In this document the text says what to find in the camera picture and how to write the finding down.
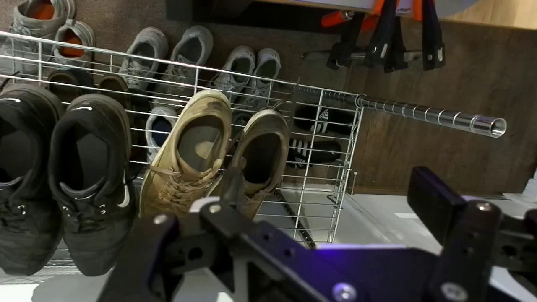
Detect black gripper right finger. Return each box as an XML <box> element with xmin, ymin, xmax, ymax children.
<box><xmin>406</xmin><ymin>166</ymin><xmax>537</xmax><ymax>302</ymax></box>

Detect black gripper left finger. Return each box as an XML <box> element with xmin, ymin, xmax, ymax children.
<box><xmin>97</xmin><ymin>202</ymin><xmax>359</xmax><ymax>302</ymax></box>

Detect tan shoe right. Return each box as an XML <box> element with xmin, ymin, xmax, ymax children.
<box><xmin>231</xmin><ymin>109</ymin><xmax>290</xmax><ymax>218</ymax></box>

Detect tan shoe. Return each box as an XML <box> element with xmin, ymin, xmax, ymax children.
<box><xmin>139</xmin><ymin>88</ymin><xmax>231</xmax><ymax>216</ymax></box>
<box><xmin>231</xmin><ymin>109</ymin><xmax>290</xmax><ymax>218</ymax></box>

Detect tan shoe left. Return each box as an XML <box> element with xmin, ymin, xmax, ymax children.
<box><xmin>139</xmin><ymin>88</ymin><xmax>231</xmax><ymax>216</ymax></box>

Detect blue white sneaker lower shelf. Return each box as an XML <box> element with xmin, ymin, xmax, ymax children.
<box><xmin>144</xmin><ymin>105</ymin><xmax>176</xmax><ymax>161</ymax></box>

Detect light grey sneaker left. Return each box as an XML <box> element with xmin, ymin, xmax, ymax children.
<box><xmin>215</xmin><ymin>45</ymin><xmax>255</xmax><ymax>97</ymax></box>

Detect light grey sneaker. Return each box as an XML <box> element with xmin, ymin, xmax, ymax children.
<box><xmin>215</xmin><ymin>45</ymin><xmax>255</xmax><ymax>97</ymax></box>
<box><xmin>247</xmin><ymin>48</ymin><xmax>282</xmax><ymax>95</ymax></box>

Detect light grey sneaker right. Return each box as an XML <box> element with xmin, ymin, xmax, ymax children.
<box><xmin>247</xmin><ymin>48</ymin><xmax>282</xmax><ymax>95</ymax></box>

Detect black sneaker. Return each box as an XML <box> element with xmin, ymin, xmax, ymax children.
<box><xmin>0</xmin><ymin>83</ymin><xmax>62</xmax><ymax>275</ymax></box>
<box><xmin>49</xmin><ymin>93</ymin><xmax>134</xmax><ymax>276</ymax></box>

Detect black orange clamps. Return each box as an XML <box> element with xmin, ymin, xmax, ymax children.
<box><xmin>320</xmin><ymin>0</ymin><xmax>445</xmax><ymax>73</ymax></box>

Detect grey sneaker floor right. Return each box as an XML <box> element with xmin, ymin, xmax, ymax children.
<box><xmin>158</xmin><ymin>25</ymin><xmax>213</xmax><ymax>93</ymax></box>

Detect grey sneaker floor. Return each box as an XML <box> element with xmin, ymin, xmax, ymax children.
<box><xmin>158</xmin><ymin>25</ymin><xmax>213</xmax><ymax>93</ymax></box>
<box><xmin>119</xmin><ymin>26</ymin><xmax>168</xmax><ymax>90</ymax></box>

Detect grey sneaker floor left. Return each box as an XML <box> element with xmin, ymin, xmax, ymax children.
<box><xmin>119</xmin><ymin>26</ymin><xmax>168</xmax><ymax>90</ymax></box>

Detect black sneaker far left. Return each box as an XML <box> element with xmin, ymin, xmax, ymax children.
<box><xmin>0</xmin><ymin>83</ymin><xmax>62</xmax><ymax>275</ymax></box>

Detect grey sneaker orange lining right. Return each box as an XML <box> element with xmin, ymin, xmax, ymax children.
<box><xmin>52</xmin><ymin>18</ymin><xmax>94</xmax><ymax>65</ymax></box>

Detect grey sneaker orange lining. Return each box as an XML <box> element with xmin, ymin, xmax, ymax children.
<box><xmin>52</xmin><ymin>18</ymin><xmax>94</xmax><ymax>65</ymax></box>
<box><xmin>12</xmin><ymin>0</ymin><xmax>77</xmax><ymax>36</ymax></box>

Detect grey sneaker orange lining left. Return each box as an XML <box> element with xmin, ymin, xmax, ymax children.
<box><xmin>12</xmin><ymin>0</ymin><xmax>77</xmax><ymax>36</ymax></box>

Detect white wire shoe rack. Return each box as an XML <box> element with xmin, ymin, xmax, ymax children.
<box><xmin>0</xmin><ymin>31</ymin><xmax>507</xmax><ymax>241</ymax></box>

